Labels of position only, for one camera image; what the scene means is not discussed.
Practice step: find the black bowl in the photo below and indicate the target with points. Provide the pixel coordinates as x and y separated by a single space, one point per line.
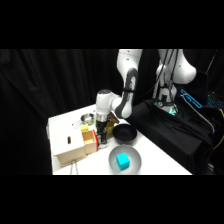
125 134

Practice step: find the teal toy block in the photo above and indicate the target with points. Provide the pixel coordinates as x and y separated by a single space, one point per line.
122 161

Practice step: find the clear glass bowl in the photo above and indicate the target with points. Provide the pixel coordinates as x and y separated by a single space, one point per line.
133 163

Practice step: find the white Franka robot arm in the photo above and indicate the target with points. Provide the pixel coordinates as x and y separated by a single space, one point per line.
126 100

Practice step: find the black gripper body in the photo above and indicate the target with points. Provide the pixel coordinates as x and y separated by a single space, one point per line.
101 124

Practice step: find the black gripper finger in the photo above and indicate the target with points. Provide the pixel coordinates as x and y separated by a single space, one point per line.
101 138
105 138

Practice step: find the yellow toy block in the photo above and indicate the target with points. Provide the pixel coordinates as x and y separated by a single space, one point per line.
84 127

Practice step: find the yellow cup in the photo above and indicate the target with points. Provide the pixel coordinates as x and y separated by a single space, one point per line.
112 122

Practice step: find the small green light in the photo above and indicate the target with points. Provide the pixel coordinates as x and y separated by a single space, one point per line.
172 112

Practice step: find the black cloth-covered robot stand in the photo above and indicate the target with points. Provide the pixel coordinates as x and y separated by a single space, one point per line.
166 136

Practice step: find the wooden drawer with red front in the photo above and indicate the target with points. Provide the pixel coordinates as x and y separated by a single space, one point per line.
89 141

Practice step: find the blue-lit device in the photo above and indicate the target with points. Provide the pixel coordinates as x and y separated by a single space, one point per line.
191 98

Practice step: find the black curtain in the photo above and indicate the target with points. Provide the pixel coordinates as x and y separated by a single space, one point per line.
50 83

